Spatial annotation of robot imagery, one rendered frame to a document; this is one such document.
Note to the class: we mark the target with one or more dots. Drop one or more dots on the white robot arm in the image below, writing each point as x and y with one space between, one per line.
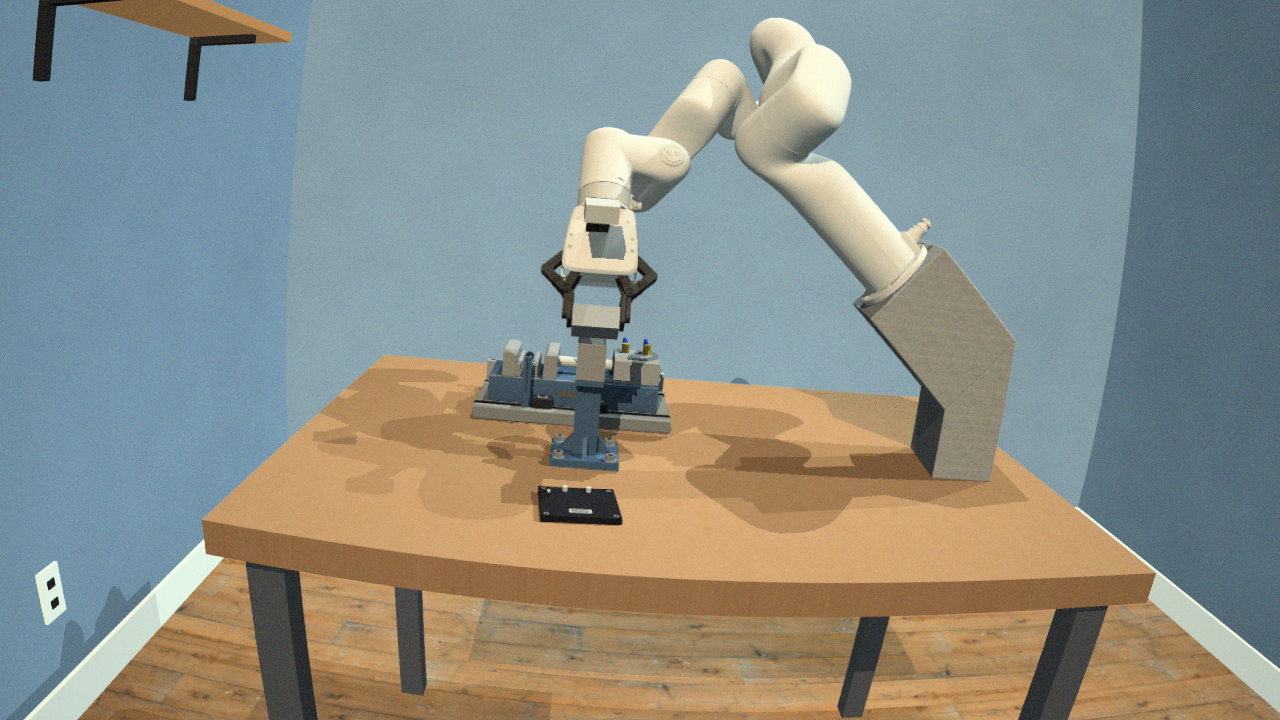
774 142

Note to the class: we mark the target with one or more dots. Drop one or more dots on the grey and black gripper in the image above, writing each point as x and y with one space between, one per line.
598 253

